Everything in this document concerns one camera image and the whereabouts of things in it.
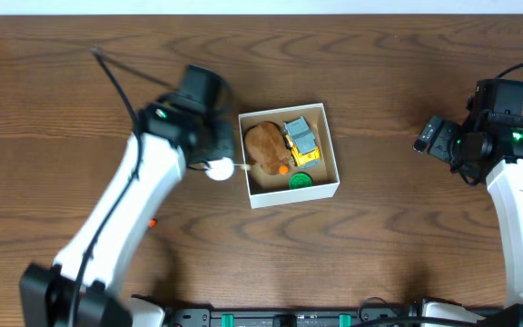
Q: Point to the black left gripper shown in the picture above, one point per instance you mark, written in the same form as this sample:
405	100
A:
219	148

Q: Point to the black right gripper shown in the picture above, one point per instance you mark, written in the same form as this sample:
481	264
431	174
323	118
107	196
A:
439	147

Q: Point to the small pellet drum toy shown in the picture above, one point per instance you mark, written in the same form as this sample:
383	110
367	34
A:
223	169

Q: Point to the brown plush toy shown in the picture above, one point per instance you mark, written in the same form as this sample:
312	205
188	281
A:
266	147

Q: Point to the yellow grey toy truck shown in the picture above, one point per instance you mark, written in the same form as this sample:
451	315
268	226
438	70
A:
302	143

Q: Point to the green round toy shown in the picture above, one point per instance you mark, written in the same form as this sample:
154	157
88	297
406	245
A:
300	180

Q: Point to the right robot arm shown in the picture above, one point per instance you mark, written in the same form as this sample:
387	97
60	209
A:
487	148

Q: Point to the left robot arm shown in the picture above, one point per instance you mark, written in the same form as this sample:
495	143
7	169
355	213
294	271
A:
181	130

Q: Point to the white cardboard box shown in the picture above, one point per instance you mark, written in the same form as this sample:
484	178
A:
268	190

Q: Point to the black mounting rail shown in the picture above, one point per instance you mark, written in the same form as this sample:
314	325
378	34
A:
201	315

